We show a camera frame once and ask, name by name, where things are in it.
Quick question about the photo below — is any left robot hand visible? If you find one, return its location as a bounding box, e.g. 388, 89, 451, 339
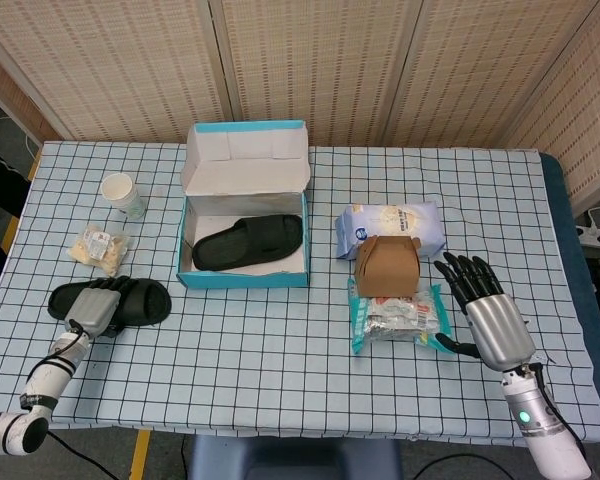
62, 276, 132, 341

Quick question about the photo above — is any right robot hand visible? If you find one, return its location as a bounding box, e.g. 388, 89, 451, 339
432, 252, 537, 371

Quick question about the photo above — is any black slipper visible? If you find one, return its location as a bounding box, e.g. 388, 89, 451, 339
47, 275, 173, 330
191, 213, 304, 273

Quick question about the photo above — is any blue cardboard shoe box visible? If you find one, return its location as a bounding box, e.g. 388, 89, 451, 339
175, 118, 311, 290

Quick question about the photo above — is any clear bag of beige snacks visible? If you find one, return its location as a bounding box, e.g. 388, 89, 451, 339
67, 224, 132, 279

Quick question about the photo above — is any teal snack package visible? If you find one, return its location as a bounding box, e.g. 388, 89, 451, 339
347, 278, 456, 356

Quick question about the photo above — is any stack of paper cups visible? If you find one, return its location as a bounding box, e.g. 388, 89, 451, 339
100, 173, 147, 220

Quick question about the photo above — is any brown cardboard gable box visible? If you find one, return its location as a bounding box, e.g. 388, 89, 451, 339
354, 235, 423, 300

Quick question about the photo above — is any dark blue table pad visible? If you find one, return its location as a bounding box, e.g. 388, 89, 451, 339
538, 151, 600, 346

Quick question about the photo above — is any light blue food bag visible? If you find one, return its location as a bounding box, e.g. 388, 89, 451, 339
334, 201, 447, 260

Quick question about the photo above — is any blue checked tablecloth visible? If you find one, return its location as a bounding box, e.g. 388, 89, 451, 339
0, 141, 600, 449

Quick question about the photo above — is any beige woven screen panel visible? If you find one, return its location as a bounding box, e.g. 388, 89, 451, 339
212, 0, 425, 149
502, 0, 600, 211
0, 0, 234, 144
379, 0, 600, 150

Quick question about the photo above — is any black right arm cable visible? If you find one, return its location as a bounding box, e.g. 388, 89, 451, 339
529, 362, 590, 464

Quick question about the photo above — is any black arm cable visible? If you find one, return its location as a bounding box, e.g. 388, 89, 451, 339
529, 362, 590, 464
29, 322, 112, 480

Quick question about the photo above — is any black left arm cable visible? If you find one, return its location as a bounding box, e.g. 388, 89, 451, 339
29, 322, 112, 480

